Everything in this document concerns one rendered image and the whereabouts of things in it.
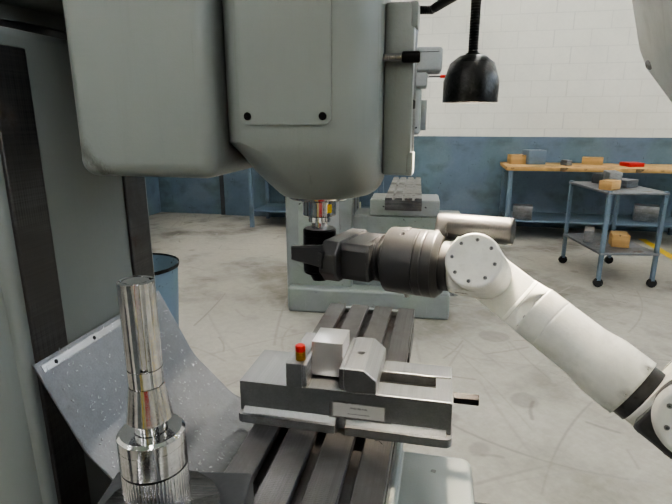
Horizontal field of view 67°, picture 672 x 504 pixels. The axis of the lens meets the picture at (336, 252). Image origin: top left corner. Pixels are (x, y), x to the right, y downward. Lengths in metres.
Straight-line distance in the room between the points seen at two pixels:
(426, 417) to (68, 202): 0.63
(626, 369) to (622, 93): 6.97
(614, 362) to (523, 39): 6.82
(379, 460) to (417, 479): 0.16
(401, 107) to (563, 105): 6.70
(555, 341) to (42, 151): 0.70
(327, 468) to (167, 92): 0.55
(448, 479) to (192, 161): 0.67
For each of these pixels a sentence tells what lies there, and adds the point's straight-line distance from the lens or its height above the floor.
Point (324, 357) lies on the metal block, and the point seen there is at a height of 1.04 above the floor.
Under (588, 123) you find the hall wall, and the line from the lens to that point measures 7.41.
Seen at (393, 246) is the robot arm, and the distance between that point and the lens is 0.64.
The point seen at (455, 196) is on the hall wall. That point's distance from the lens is 7.25.
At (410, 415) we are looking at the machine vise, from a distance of 0.83.
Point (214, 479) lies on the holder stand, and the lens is 0.48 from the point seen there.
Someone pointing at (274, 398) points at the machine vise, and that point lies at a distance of 0.87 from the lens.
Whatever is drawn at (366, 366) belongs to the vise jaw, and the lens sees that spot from 0.82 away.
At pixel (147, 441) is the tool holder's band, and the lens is 0.39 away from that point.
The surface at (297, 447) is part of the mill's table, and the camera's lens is 0.83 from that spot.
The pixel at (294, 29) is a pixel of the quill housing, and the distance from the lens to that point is 0.62.
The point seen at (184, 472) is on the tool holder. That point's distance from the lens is 0.42.
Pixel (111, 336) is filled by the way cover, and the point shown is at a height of 1.06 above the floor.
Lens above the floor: 1.41
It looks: 15 degrees down
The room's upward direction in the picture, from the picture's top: straight up
